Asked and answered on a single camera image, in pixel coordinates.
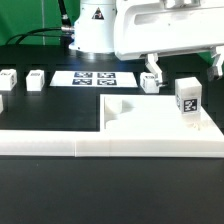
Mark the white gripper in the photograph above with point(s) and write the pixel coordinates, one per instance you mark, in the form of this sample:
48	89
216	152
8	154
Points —
169	27

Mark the white L-shaped obstacle fence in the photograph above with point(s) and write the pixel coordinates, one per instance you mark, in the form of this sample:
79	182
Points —
54	143

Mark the white square table top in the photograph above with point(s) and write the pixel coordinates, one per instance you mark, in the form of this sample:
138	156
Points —
152	125

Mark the white part at left edge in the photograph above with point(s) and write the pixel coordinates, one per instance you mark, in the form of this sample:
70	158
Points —
1	104

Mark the white sheet with tags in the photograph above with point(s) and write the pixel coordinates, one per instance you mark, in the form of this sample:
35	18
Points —
93	79

